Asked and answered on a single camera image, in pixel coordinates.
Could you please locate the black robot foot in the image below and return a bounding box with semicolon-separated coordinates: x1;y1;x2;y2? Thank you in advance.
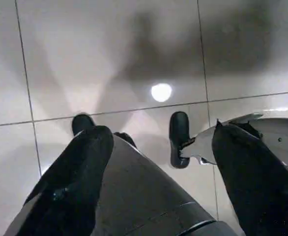
71;113;96;137
169;112;191;169

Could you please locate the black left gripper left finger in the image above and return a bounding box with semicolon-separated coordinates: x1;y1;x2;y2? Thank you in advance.
4;125;115;236

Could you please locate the dark grey robot leg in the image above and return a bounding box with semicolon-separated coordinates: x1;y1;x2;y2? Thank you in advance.
90;133;238;236

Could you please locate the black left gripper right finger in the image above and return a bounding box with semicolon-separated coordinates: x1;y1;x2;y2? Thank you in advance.
211;122;288;236

